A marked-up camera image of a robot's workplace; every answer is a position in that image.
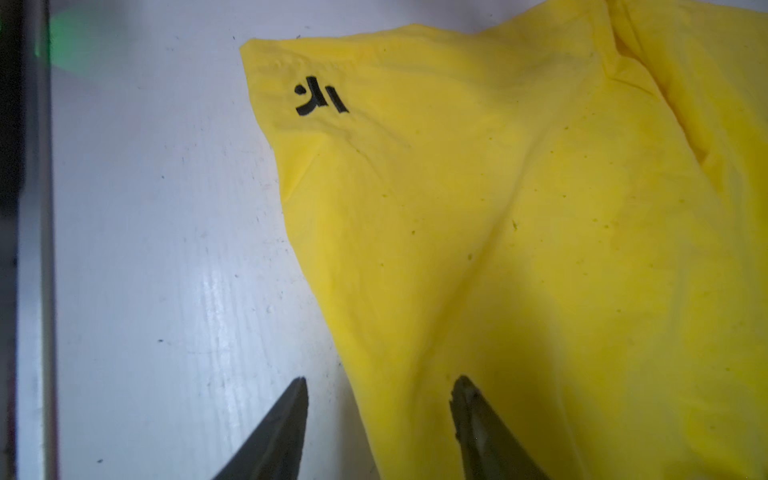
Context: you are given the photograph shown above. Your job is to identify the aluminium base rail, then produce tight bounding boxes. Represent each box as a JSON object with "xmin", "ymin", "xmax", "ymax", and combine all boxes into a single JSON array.
[{"xmin": 1, "ymin": 1, "xmax": 59, "ymax": 479}]

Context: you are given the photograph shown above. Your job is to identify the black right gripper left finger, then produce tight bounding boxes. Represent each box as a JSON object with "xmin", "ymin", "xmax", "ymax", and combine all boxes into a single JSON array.
[{"xmin": 215, "ymin": 377, "xmax": 309, "ymax": 480}]

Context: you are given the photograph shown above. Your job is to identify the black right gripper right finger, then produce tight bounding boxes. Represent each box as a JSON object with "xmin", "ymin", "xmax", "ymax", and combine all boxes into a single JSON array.
[{"xmin": 449, "ymin": 375, "xmax": 548, "ymax": 480}]

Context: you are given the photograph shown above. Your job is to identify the yellow shorts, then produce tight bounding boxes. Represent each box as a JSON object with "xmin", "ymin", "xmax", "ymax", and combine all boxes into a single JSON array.
[{"xmin": 241, "ymin": 1, "xmax": 767, "ymax": 479}]

